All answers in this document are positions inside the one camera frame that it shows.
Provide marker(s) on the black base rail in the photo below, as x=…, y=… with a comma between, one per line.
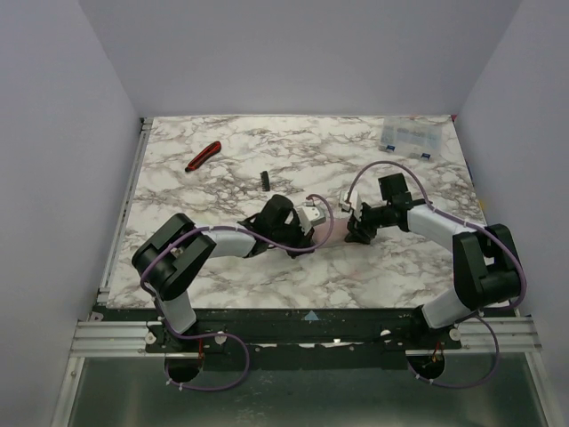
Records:
x=281, y=339

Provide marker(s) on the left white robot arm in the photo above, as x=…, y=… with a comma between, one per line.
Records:
x=171, y=258

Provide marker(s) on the small black comb connector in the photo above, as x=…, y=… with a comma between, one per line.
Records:
x=265, y=182

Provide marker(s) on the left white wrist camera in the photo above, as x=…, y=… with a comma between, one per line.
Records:
x=310, y=216

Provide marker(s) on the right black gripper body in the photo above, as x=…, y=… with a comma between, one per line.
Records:
x=361, y=223

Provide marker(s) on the aluminium frame rail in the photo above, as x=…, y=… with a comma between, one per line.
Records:
x=75, y=365

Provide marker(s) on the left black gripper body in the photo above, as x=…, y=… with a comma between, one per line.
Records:
x=300, y=237

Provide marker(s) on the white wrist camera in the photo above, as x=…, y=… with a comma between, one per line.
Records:
x=310, y=216
x=350, y=202

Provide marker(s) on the clear plastic parts box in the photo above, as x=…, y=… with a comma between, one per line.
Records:
x=407, y=137

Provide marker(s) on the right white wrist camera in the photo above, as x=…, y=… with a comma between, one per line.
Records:
x=350, y=202

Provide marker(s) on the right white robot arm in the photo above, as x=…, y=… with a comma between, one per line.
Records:
x=486, y=269

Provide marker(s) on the red black utility knife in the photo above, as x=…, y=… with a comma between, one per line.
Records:
x=211, y=150

